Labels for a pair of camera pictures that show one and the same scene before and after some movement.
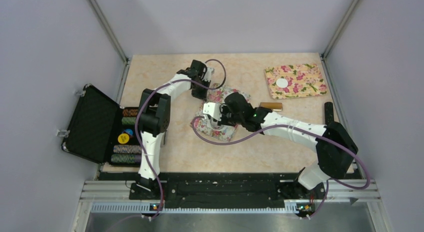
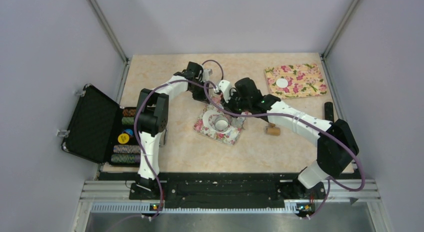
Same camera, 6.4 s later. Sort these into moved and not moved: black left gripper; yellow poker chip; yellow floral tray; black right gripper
Moved: black right gripper
Not moved: black left gripper; yellow poker chip; yellow floral tray
